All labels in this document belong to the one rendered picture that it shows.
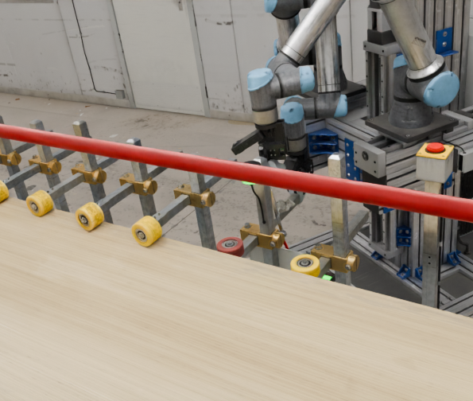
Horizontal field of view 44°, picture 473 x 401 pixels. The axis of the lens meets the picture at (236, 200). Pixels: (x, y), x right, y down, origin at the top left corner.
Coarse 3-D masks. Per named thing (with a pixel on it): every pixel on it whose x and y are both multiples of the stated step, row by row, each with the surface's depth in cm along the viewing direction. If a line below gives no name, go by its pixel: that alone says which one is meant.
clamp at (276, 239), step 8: (256, 224) 190; (240, 232) 190; (248, 232) 188; (256, 232) 186; (272, 232) 185; (280, 232) 185; (264, 240) 185; (272, 240) 184; (280, 240) 184; (272, 248) 185
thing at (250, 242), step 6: (288, 198) 205; (294, 198) 204; (294, 204) 204; (288, 210) 201; (282, 216) 198; (276, 222) 195; (246, 240) 185; (252, 240) 184; (246, 246) 182; (252, 246) 185; (246, 252) 182
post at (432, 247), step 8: (432, 184) 145; (432, 192) 146; (440, 192) 147; (424, 216) 151; (432, 216) 149; (424, 224) 152; (432, 224) 150; (440, 224) 151; (424, 232) 153; (432, 232) 152; (440, 232) 152; (424, 240) 154; (432, 240) 153; (440, 240) 153; (424, 248) 155; (432, 248) 154; (440, 248) 154; (424, 256) 156; (432, 256) 155; (440, 256) 155; (424, 264) 158; (432, 264) 156; (440, 264) 157; (424, 272) 159; (432, 272) 157; (424, 280) 160; (432, 280) 158; (424, 288) 161; (432, 288) 160; (424, 296) 163; (432, 296) 161; (424, 304) 164; (432, 304) 162
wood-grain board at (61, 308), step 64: (0, 256) 188; (64, 256) 183; (128, 256) 178; (192, 256) 174; (0, 320) 159; (64, 320) 155; (128, 320) 152; (192, 320) 149; (256, 320) 145; (320, 320) 142; (384, 320) 140; (448, 320) 137; (0, 384) 137; (64, 384) 135; (128, 384) 132; (192, 384) 130; (256, 384) 127; (320, 384) 125; (384, 384) 123; (448, 384) 120
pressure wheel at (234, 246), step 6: (222, 240) 178; (228, 240) 178; (234, 240) 178; (240, 240) 177; (216, 246) 176; (222, 246) 175; (228, 246) 175; (234, 246) 175; (240, 246) 174; (228, 252) 173; (234, 252) 173; (240, 252) 174
